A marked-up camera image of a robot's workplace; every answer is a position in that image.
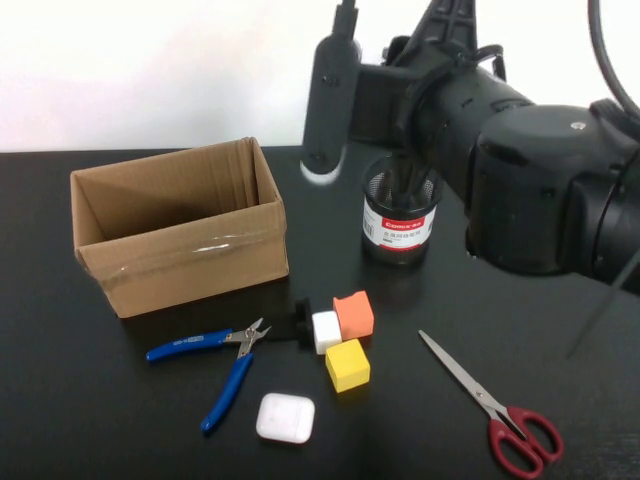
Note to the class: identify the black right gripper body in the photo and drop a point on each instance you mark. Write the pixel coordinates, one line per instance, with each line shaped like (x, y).
(387, 105)

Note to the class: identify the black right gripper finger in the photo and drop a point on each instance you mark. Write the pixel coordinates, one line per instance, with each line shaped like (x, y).
(401, 167)
(421, 182)

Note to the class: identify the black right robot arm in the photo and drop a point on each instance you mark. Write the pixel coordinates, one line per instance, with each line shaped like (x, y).
(525, 190)

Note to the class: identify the black mesh pen holder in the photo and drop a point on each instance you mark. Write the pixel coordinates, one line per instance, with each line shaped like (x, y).
(397, 235)

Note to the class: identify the orange foam block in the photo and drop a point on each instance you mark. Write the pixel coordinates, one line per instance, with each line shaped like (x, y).
(355, 315)

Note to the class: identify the white foam block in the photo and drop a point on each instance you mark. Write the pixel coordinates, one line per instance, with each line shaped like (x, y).
(326, 332)

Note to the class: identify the black plastic clamp piece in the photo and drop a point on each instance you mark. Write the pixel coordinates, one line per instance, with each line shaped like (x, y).
(302, 320)

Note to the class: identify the yellow foam block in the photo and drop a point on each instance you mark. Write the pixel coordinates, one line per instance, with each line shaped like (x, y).
(347, 367)

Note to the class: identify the brown cardboard box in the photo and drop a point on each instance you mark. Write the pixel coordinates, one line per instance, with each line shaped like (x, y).
(190, 270)

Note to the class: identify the white earbuds case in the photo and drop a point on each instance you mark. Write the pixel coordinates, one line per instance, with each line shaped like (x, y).
(285, 417)

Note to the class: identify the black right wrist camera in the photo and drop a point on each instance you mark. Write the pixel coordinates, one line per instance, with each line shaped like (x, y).
(330, 100)

